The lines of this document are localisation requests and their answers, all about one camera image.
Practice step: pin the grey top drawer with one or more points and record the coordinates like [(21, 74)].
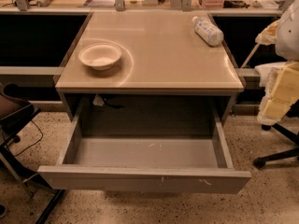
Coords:
[(183, 150)]

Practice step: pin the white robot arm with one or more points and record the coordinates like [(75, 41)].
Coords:
[(287, 43)]

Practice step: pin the grey cabinet with beige top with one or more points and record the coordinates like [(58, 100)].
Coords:
[(162, 55)]

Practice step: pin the white paper bowl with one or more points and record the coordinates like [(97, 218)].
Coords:
[(100, 56)]

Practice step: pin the clear plastic water bottle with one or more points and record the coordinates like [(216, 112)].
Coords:
[(209, 32)]

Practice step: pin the black items on bench right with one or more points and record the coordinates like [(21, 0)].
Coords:
[(235, 4)]

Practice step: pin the dark chair left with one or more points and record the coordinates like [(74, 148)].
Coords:
[(15, 114)]

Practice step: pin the black office chair right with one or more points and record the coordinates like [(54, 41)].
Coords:
[(283, 142)]

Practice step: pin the white tag with black cable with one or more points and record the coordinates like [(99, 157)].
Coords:
[(98, 100)]

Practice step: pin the white stick with handle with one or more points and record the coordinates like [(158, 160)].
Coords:
[(244, 64)]

